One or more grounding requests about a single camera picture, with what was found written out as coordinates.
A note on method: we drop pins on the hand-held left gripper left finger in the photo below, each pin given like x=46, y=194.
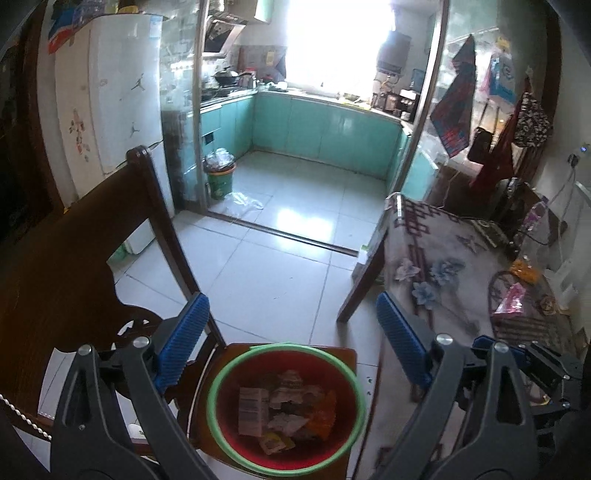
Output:
x=182, y=344

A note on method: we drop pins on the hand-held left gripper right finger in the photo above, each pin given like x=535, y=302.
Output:
x=404, y=339

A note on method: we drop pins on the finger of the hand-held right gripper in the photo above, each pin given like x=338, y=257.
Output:
x=554, y=394
x=549, y=362

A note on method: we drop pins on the red basin with green rim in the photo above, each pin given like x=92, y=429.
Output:
x=227, y=406

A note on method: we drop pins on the white barcoded carton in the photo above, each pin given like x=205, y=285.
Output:
x=253, y=410

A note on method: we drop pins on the orange snack wrapper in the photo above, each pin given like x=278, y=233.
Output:
x=321, y=415

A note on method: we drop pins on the white paper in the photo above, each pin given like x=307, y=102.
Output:
x=295, y=390

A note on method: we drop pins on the yellow snack wrapper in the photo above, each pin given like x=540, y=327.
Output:
x=277, y=443

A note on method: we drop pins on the green trash bin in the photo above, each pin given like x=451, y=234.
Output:
x=220, y=184

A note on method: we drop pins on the wooden table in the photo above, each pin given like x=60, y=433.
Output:
x=362, y=286

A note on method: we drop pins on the pink wrapper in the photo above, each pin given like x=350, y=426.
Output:
x=510, y=300

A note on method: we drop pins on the small green white box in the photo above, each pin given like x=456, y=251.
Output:
x=364, y=258

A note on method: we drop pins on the orange snack packet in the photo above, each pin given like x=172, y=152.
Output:
x=525, y=271

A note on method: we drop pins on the floral tablecloth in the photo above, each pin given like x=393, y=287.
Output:
x=438, y=240

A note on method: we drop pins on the green detergent bottle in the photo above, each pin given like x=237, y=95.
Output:
x=119, y=254

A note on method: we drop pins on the carved dark wooden chair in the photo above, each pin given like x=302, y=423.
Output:
x=60, y=258

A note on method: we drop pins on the sliding door floor track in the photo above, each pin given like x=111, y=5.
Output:
x=286, y=234

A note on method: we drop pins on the clear plastic bag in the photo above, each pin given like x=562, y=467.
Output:
x=244, y=201

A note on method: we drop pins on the red hanging cloth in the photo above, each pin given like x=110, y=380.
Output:
x=496, y=170

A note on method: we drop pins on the glass sliding door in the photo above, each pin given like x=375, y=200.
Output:
x=425, y=115
x=184, y=138

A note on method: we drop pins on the black handbag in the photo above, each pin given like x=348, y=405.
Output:
x=480, y=145

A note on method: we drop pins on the teal kitchen cabinets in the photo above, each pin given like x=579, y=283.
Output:
x=323, y=129

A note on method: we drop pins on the plaid hanging cloth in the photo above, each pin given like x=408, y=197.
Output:
x=455, y=115

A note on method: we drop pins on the black countertop appliance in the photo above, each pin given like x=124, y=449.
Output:
x=407, y=105

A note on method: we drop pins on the black patterned hanging bag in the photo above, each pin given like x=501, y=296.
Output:
x=533, y=120

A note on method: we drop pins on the white refrigerator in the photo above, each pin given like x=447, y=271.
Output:
x=120, y=92

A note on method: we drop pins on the black wok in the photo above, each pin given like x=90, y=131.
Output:
x=231, y=77

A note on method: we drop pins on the blue printed plastic bag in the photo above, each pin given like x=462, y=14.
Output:
x=503, y=78

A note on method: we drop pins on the range hood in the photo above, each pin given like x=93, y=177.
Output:
x=221, y=34

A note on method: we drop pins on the wall water heater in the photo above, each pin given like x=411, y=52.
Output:
x=395, y=50

